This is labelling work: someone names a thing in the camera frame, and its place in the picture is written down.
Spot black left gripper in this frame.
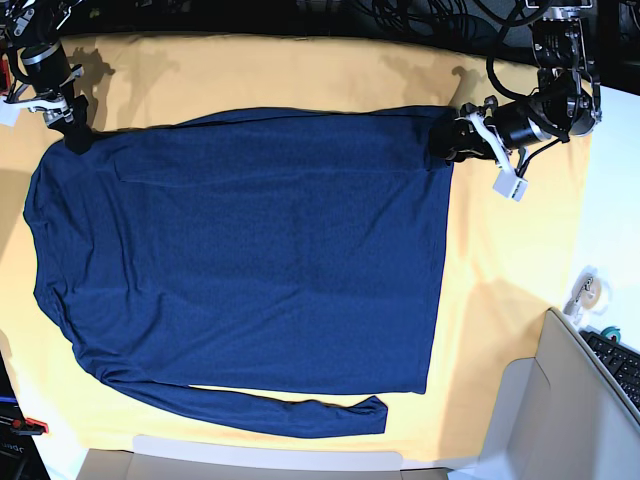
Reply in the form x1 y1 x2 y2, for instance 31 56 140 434
429 102 497 163

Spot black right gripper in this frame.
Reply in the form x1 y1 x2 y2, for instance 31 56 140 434
43 95 93 154

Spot blue long-sleeve T-shirt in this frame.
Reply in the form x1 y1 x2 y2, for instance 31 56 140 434
24 106 453 438

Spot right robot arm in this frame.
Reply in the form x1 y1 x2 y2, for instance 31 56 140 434
1 1 94 154

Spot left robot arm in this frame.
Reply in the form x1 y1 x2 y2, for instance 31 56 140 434
429 1 602 162

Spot clear tape roll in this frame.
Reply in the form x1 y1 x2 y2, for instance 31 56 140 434
563 266 612 317

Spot teal tape roll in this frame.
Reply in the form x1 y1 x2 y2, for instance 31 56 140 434
600 326 621 343

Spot black keyboard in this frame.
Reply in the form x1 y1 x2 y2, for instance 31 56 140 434
580 331 640 408

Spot red clamp bottom left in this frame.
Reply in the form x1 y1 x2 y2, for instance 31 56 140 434
10 418 49 436

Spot cardboard box right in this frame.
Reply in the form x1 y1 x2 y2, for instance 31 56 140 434
474 308 639 480

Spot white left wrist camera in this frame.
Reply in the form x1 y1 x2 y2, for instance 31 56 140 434
463 112 528 202

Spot black cable bundle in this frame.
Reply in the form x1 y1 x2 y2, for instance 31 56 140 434
369 0 531 56

